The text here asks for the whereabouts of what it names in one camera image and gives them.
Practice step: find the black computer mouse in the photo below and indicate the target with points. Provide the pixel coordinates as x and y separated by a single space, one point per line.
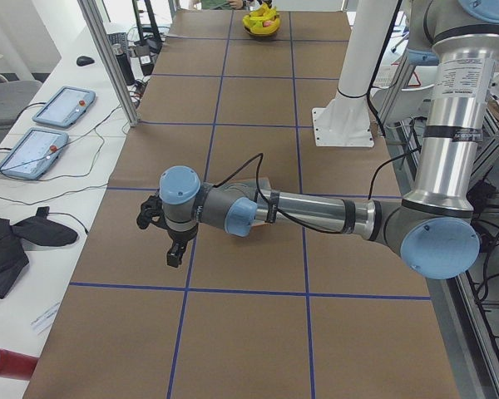
83 61

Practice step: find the dark woven fruit basket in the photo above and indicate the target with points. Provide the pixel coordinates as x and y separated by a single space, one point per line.
254 25

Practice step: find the yellow banana bunch in basket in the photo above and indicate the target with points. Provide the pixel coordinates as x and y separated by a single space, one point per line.
264 11

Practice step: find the red cylinder tube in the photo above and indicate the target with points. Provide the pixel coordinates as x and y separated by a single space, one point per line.
15 365

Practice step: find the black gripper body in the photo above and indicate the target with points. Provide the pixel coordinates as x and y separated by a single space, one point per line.
178 238

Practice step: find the black water bottle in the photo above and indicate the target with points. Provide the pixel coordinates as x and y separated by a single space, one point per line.
124 64

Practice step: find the black cloth bundle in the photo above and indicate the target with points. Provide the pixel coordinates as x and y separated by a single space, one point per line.
36 229

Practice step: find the lower blue teach pendant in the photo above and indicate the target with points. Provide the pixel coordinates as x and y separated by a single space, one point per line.
34 154

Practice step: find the aluminium frame post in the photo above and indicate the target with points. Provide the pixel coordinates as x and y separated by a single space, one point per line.
97 30

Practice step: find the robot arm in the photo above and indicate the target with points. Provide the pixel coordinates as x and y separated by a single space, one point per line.
430 228

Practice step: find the blue teach pendant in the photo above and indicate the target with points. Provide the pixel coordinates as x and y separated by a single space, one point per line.
66 107
34 154

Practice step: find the upper blue teach pendant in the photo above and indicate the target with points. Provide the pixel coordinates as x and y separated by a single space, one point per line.
66 107

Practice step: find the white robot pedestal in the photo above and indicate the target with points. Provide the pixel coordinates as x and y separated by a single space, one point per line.
345 121

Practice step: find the grey square plate orange rim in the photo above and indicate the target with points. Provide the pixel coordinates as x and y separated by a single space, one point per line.
264 183

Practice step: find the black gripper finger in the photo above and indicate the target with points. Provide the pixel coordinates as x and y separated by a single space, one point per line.
173 257
181 252

